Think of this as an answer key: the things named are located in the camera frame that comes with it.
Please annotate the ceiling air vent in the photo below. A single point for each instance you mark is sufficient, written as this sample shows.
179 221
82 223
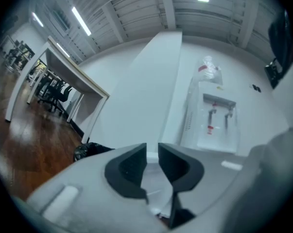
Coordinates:
60 18

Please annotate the white desk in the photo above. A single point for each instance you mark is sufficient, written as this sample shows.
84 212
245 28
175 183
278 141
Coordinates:
63 64

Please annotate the black wall socket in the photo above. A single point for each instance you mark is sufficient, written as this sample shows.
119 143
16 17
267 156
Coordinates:
257 89

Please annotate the white water dispenser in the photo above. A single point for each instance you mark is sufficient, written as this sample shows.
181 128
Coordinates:
197 120

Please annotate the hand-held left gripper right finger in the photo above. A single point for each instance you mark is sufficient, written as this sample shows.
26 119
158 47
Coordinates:
209 178

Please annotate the crumpled plastic bag red label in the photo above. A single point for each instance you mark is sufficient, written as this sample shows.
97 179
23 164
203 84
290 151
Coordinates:
209 69

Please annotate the black trash bag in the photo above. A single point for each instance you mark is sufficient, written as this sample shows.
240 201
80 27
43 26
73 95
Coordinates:
88 149

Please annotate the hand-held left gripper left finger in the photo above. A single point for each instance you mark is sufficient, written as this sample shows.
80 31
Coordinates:
88 190

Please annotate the black office chair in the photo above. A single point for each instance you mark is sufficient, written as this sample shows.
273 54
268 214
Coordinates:
61 94

